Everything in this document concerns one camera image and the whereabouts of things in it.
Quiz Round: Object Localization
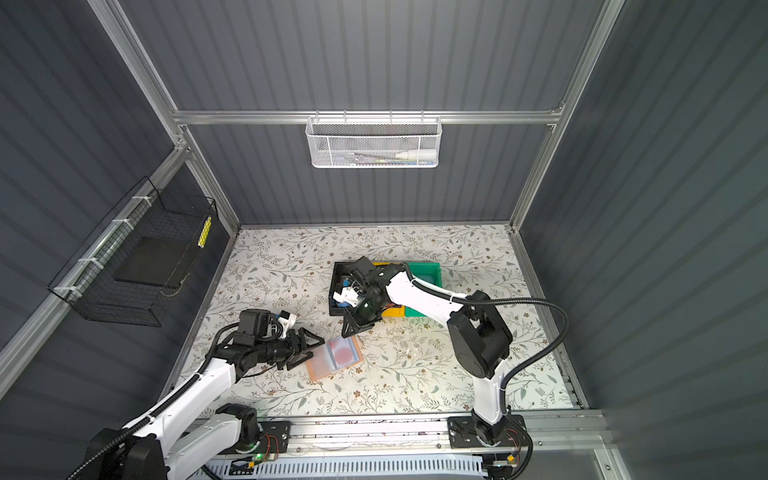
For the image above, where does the yellow plastic bin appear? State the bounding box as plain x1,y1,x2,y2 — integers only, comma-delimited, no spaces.
367,280,405,317

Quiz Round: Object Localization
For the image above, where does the green plastic bin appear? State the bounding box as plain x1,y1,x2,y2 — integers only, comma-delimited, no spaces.
405,262,443,318

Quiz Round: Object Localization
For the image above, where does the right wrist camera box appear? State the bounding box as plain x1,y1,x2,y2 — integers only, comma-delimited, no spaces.
332,286,362,306

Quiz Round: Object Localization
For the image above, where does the white vented cable duct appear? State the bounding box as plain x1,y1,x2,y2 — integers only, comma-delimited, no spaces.
207,454,486,479

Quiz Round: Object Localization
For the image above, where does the white wire mesh basket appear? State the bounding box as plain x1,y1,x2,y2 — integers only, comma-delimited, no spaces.
305,118,443,169

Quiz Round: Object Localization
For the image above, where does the white card with red circle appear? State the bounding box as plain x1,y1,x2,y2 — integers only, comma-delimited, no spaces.
328,337,363,372

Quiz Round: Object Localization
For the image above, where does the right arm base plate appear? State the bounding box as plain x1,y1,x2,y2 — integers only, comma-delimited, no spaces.
446,414,532,450

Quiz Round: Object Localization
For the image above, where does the black pad in basket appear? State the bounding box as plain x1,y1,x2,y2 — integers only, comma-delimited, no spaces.
114,237,197,290

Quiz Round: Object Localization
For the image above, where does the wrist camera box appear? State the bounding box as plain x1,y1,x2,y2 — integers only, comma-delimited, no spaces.
238,308,299,340
332,286,362,306

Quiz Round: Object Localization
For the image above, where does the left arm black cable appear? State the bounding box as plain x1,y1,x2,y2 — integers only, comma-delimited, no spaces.
65,320,277,480

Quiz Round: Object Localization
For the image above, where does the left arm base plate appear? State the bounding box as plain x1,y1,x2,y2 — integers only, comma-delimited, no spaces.
221,421,292,457

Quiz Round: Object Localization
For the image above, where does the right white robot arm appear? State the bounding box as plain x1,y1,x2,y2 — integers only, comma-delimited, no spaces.
331,257,513,446

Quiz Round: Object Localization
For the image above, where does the yellow tag on basket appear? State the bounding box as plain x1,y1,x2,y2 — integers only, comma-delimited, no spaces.
197,216,212,249

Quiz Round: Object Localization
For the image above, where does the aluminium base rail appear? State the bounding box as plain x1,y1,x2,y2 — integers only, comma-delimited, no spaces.
189,410,613,458

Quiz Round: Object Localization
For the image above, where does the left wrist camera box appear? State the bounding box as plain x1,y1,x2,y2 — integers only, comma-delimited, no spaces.
238,308,299,340

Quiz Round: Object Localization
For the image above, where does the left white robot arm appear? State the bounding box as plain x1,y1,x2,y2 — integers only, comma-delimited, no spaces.
69,325,325,479

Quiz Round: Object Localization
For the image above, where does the black wire wall basket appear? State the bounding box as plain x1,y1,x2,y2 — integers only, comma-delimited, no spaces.
48,180,218,327

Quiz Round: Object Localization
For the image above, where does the white marker in basket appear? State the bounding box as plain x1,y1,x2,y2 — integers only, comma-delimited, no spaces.
395,149,438,165

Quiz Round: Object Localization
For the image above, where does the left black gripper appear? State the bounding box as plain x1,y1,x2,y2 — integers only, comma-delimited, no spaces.
255,327,324,369

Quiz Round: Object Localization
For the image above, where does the black plastic bin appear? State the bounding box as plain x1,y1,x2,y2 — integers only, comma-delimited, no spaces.
328,261,368,317

